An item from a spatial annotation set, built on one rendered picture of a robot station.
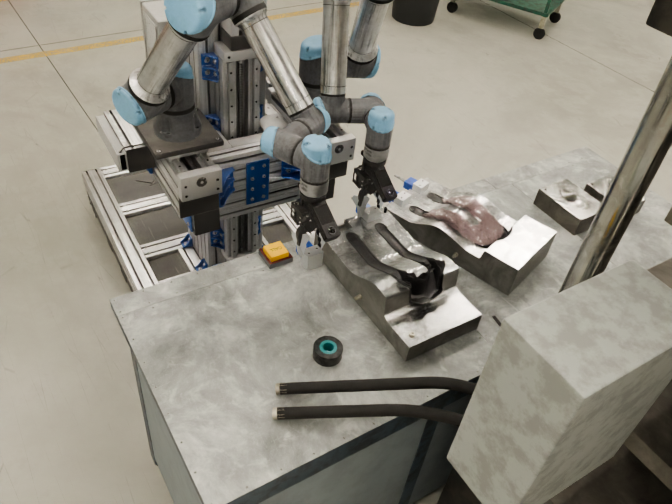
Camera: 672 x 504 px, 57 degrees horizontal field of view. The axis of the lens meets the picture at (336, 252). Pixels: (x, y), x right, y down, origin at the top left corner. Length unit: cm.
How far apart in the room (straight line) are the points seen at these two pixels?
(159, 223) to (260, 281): 122
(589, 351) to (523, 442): 19
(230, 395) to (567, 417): 92
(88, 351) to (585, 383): 223
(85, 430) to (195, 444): 108
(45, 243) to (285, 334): 185
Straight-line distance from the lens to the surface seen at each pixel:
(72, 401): 268
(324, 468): 166
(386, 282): 173
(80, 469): 251
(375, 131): 181
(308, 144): 155
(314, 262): 176
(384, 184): 188
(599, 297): 106
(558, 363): 93
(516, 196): 242
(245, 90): 222
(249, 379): 165
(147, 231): 299
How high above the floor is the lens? 213
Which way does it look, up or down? 42 degrees down
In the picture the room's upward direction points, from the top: 7 degrees clockwise
